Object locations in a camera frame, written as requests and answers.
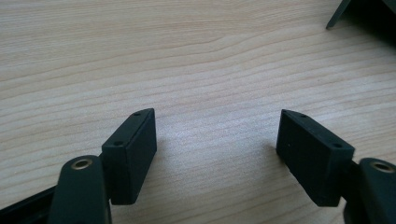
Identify dark angular object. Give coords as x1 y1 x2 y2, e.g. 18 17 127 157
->
325 0 396 48

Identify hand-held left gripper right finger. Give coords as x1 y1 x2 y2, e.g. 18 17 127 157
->
276 108 356 208

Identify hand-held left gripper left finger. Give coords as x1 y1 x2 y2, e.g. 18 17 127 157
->
101 107 158 206

